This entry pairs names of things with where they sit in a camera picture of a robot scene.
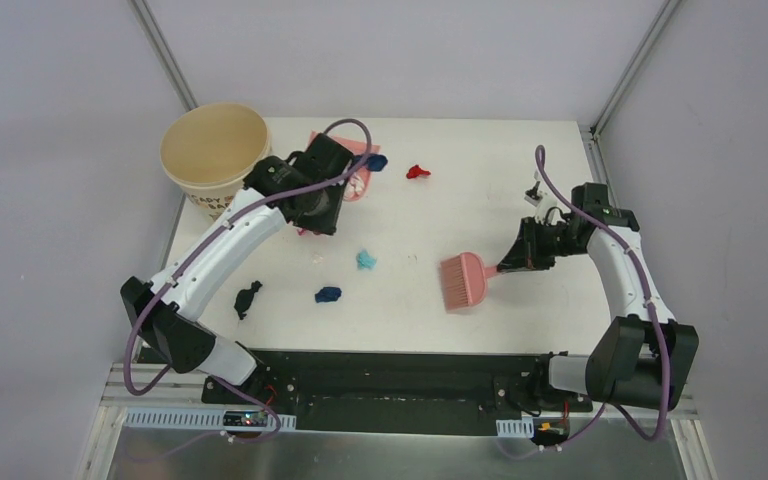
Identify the red paper scrap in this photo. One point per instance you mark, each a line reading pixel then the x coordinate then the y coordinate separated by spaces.
pixel 416 172

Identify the pink hand brush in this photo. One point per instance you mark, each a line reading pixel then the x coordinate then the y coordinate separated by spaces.
pixel 464 280

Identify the pink plastic dustpan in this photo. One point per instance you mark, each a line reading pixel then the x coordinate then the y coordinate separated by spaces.
pixel 341 164

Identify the aluminium frame post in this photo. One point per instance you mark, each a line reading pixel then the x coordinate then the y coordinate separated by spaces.
pixel 640 56
pixel 154 34

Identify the long blue paper scrap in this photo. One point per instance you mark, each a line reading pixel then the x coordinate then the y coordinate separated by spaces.
pixel 374 162

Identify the aluminium front rail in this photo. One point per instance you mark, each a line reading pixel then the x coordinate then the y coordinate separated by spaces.
pixel 185 390

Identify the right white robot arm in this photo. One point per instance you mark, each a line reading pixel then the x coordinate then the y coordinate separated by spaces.
pixel 645 356

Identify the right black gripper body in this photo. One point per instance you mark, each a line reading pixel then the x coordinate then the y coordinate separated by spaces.
pixel 555 241

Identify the white paper scrap right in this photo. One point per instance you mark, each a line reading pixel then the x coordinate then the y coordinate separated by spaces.
pixel 355 189

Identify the dark blue paper ball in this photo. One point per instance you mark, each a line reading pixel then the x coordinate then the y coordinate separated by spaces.
pixel 328 294

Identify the beige paper bucket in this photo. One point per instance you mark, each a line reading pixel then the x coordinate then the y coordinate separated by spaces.
pixel 209 150

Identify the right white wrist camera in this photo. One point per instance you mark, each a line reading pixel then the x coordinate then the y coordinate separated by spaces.
pixel 537 197

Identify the black paper scrap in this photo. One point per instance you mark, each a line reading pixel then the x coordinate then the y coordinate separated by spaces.
pixel 245 298

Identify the light blue paper scrap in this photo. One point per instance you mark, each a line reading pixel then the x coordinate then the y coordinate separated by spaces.
pixel 365 261

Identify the right aluminium frame post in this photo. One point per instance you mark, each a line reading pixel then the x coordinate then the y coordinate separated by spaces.
pixel 640 56

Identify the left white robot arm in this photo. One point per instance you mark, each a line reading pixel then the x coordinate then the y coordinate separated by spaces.
pixel 305 190

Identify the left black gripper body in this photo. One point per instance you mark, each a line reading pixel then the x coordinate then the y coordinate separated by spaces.
pixel 342 183

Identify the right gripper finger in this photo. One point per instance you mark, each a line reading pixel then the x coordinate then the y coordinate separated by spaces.
pixel 519 253
pixel 527 265

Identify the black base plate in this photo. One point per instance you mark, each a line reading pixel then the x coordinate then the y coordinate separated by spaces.
pixel 481 391

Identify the left aluminium frame post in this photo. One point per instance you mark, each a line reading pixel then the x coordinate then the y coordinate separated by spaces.
pixel 154 34

